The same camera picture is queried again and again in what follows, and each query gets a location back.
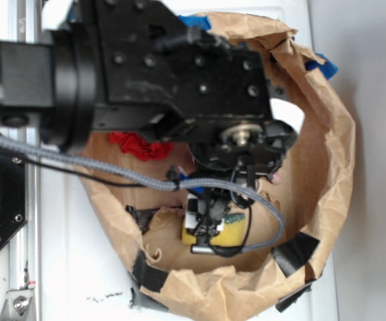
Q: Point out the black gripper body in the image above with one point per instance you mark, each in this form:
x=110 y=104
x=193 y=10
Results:
x=173 y=83

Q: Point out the yellow and green sponge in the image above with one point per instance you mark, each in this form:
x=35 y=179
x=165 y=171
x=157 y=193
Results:
x=230 y=230

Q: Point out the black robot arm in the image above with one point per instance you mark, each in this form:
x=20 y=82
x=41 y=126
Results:
x=53 y=85

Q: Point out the blue tape piece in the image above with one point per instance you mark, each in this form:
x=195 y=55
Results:
x=202 y=22

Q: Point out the crumpled red cloth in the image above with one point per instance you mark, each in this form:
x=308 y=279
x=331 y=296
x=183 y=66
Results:
x=134 y=144

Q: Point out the brown paper bag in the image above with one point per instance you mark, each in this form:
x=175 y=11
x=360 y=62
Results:
x=314 y=198

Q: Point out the blue tape strip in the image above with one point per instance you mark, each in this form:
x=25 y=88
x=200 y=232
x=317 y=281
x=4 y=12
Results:
x=328 y=68

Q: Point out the aluminium rail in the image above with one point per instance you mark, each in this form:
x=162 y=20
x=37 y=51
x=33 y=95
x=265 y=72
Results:
x=24 y=260

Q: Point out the metal corner bracket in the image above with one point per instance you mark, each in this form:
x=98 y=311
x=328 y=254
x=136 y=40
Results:
x=19 y=305

